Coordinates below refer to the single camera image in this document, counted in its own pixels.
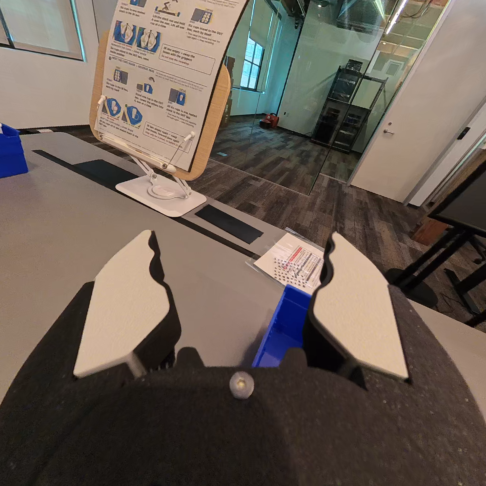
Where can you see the white door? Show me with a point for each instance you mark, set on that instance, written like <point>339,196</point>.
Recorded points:
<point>402,114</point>

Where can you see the red floor machine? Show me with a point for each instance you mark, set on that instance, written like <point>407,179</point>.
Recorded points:
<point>269,120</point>

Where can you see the black wall card reader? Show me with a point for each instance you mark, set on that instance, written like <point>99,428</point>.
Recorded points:
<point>464,133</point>

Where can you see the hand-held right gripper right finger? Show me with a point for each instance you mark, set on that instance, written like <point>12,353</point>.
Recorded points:
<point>360,311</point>

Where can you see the blue plastic bin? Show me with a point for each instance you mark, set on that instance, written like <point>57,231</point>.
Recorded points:
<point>11,155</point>
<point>281,330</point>

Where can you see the instruction sheet on stand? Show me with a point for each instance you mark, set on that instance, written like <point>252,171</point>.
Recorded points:
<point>152,167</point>

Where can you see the black metal stand frame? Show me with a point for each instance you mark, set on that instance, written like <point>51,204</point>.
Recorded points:
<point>455,265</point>

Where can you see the printed document sheet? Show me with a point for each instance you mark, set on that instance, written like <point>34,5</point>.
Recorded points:
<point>171,95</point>

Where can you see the black flat plate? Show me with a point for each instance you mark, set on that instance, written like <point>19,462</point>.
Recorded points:
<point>227,224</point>

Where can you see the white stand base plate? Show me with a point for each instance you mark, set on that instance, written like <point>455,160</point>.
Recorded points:
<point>133,190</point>

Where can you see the laminated instruction sheet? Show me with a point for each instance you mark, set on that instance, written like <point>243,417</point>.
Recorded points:
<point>273,262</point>

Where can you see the black round stand base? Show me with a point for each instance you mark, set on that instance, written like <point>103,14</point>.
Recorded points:
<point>414,288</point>

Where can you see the black server rack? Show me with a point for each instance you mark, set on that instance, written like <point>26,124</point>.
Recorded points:
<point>341,114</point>

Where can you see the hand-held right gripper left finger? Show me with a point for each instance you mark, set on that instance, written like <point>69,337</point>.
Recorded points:
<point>121,303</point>

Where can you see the brown wooden cabinet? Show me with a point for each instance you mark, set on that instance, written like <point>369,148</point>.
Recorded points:
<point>429,231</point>

